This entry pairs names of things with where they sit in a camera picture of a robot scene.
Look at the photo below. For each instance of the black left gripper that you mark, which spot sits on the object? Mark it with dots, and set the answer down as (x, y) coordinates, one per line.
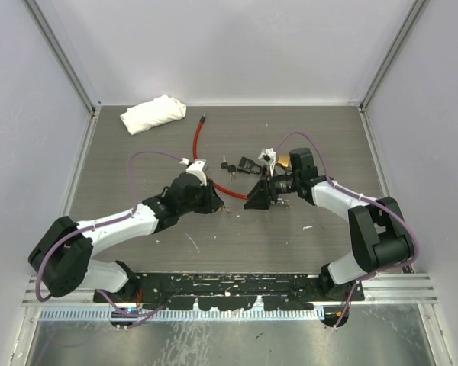
(211, 200)

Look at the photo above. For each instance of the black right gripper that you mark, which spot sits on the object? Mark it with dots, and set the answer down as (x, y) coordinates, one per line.
(258, 199)

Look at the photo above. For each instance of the black padlock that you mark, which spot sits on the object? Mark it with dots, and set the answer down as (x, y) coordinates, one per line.
(248, 166)

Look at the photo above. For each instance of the black-headed key bunch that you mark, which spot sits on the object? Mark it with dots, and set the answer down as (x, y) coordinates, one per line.
(231, 169)

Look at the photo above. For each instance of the large brass padlock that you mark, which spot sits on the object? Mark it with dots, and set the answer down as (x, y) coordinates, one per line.
(283, 161)

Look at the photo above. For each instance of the white cloth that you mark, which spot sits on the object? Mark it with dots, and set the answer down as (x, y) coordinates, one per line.
(159, 111)

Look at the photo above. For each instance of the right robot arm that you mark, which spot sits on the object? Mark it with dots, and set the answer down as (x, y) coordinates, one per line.
(378, 236)

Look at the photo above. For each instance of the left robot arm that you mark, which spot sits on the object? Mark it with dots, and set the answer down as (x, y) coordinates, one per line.
(64, 257)

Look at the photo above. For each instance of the red cable lock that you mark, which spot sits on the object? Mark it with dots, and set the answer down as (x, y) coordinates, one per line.
(195, 156)

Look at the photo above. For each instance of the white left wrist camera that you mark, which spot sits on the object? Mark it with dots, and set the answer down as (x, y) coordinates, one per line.
(198, 168)

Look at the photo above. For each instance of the blue slotted cable duct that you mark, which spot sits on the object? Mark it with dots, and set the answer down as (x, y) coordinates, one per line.
(256, 314)

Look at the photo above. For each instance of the aluminium frame rail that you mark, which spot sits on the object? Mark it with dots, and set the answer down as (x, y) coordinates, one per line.
(385, 288)

